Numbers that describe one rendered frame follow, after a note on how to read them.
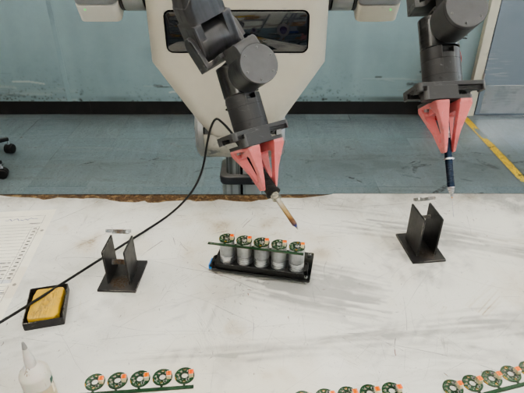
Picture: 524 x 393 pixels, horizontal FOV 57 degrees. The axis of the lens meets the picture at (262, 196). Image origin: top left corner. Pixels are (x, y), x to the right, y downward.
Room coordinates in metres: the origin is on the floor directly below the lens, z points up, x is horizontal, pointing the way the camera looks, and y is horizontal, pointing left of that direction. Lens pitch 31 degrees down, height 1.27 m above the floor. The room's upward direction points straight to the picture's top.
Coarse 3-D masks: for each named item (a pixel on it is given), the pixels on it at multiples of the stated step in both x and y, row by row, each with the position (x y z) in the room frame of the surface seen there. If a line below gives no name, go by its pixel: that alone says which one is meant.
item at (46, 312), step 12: (36, 288) 0.55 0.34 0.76; (48, 288) 0.56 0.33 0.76; (60, 288) 0.55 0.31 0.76; (48, 300) 0.53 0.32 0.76; (60, 300) 0.53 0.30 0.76; (24, 312) 0.50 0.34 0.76; (36, 312) 0.50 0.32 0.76; (48, 312) 0.50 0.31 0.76; (60, 312) 0.51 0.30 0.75; (24, 324) 0.48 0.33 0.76; (36, 324) 0.48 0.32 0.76; (48, 324) 0.49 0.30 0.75; (60, 324) 0.49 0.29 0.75
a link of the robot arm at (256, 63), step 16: (240, 32) 0.77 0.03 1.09; (192, 48) 0.74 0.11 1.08; (240, 48) 0.67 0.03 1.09; (256, 48) 0.68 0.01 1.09; (208, 64) 0.72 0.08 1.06; (240, 64) 0.66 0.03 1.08; (256, 64) 0.67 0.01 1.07; (272, 64) 0.68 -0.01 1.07; (240, 80) 0.67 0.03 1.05; (256, 80) 0.66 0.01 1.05
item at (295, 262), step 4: (300, 252) 0.58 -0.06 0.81; (304, 252) 0.59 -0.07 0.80; (292, 256) 0.59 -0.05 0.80; (296, 256) 0.58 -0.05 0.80; (300, 256) 0.58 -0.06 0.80; (292, 260) 0.59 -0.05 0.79; (296, 260) 0.58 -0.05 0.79; (300, 260) 0.58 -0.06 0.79; (292, 264) 0.59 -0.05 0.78; (296, 264) 0.58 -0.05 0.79; (300, 264) 0.59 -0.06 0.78; (292, 268) 0.58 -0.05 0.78; (296, 268) 0.58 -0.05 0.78; (300, 268) 0.58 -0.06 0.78
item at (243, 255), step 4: (244, 240) 0.61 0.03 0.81; (236, 244) 0.61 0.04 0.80; (240, 248) 0.60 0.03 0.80; (240, 252) 0.60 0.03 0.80; (244, 252) 0.60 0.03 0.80; (248, 252) 0.60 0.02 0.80; (240, 256) 0.60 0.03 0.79; (244, 256) 0.60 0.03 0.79; (248, 256) 0.60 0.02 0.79; (240, 260) 0.60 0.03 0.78; (244, 260) 0.60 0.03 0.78; (248, 260) 0.60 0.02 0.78; (240, 264) 0.60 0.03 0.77; (244, 264) 0.60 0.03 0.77; (248, 264) 0.60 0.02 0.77
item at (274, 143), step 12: (252, 132) 0.68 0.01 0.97; (264, 132) 0.69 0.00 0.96; (240, 144) 0.67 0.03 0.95; (252, 144) 0.66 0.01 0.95; (264, 144) 0.71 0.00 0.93; (276, 144) 0.69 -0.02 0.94; (264, 156) 0.72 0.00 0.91; (276, 156) 0.68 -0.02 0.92; (264, 168) 0.70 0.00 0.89; (276, 168) 0.68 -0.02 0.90; (276, 180) 0.68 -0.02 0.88
